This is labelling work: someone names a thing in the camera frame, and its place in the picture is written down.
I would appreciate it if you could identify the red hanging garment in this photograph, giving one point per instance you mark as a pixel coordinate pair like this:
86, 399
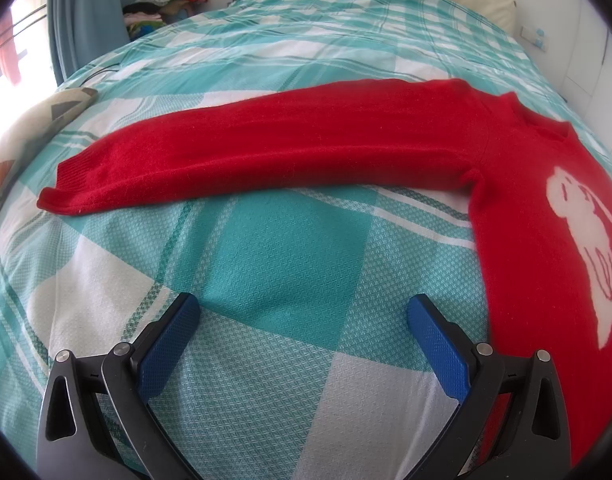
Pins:
8, 55

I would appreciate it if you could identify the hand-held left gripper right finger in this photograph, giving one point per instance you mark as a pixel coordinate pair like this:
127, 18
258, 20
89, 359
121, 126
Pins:
435, 345

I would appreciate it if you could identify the blue curtain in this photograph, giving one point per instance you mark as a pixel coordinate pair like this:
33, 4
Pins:
86, 15

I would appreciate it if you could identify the white wall socket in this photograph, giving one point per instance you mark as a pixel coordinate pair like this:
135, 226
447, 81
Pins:
533, 36

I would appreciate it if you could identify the bed with teal plaid sheet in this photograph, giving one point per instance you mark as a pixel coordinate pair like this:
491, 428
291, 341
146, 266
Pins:
286, 260

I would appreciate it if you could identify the metal window railing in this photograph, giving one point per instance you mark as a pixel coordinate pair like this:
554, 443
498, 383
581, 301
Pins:
21, 25

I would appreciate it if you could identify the red sweater with white figure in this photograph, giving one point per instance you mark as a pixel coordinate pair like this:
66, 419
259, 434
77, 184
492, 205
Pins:
286, 150

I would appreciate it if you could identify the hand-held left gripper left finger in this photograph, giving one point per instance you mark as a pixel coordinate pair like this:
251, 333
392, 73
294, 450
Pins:
168, 345

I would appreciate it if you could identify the cream patterned pillow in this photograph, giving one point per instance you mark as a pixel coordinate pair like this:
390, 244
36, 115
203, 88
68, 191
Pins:
16, 145

